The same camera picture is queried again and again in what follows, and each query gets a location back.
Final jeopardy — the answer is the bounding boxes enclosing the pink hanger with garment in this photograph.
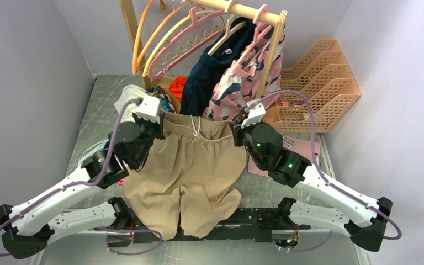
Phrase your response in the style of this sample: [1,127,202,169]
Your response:
[236,4,269,64]

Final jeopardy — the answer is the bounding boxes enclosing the pink notched hanger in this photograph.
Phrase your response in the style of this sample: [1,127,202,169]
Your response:
[147,0,235,81]

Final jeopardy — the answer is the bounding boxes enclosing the peach mesh file organizer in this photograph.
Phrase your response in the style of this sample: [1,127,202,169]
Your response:
[263,39,361,133]

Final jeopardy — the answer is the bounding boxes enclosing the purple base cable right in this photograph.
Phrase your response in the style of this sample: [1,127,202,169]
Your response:
[289,228,335,253]

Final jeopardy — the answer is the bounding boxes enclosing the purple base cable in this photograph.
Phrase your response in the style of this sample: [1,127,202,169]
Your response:
[289,228,335,253]
[94,226,164,256]

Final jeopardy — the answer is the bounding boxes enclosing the pink clipboard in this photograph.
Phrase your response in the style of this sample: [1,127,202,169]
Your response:
[247,137,321,177]

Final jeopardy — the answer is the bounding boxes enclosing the white garment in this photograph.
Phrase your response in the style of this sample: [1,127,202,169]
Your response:
[113,84,147,113]

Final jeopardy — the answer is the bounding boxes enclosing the pink shark print garment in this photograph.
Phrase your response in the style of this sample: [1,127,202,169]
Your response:
[202,25,285,121]

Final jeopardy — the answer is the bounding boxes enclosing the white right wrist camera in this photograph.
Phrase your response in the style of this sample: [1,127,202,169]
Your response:
[240,103,266,129]

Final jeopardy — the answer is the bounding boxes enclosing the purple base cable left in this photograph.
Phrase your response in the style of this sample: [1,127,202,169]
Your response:
[94,226,164,256]

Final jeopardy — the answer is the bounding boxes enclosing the beige drawstring shorts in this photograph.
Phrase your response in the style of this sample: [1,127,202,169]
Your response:
[123,113,246,240]

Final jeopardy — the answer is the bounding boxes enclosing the colourful patterned garment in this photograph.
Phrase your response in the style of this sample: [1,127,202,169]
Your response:
[146,86,175,113]

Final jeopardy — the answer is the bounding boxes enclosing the navy blue hanging garment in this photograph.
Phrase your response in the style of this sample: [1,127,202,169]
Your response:
[180,17,256,116]

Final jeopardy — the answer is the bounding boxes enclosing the yellow hanger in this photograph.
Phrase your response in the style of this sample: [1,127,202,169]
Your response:
[142,9,227,78]

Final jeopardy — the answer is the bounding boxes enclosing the marker pen set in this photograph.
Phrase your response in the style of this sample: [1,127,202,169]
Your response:
[282,136,295,150]

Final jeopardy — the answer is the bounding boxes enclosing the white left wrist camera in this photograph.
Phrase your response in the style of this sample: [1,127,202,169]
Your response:
[133,95,162,124]

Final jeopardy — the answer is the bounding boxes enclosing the cream hanger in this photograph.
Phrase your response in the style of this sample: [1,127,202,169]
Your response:
[208,14,247,56]

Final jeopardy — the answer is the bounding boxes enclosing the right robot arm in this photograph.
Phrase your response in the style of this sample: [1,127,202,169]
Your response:
[230,122,393,252]

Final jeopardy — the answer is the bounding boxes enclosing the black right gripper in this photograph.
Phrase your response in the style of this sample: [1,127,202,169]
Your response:
[230,115,267,168]

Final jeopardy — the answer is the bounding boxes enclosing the orange mesh garment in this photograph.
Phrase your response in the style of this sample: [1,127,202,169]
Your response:
[169,76,187,103]

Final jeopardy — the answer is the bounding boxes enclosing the wooden clothes rack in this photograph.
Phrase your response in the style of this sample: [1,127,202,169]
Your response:
[119,0,289,110]

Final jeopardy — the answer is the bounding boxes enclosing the orange hanger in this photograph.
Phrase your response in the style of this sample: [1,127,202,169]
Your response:
[132,0,165,76]

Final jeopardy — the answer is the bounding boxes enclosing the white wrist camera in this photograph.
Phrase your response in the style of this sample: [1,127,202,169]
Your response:
[240,103,266,129]
[133,95,162,124]

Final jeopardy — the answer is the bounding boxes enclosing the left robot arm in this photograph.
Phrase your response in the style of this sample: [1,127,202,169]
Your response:
[0,112,163,259]

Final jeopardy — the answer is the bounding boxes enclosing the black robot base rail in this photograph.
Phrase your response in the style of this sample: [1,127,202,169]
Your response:
[108,197,310,242]

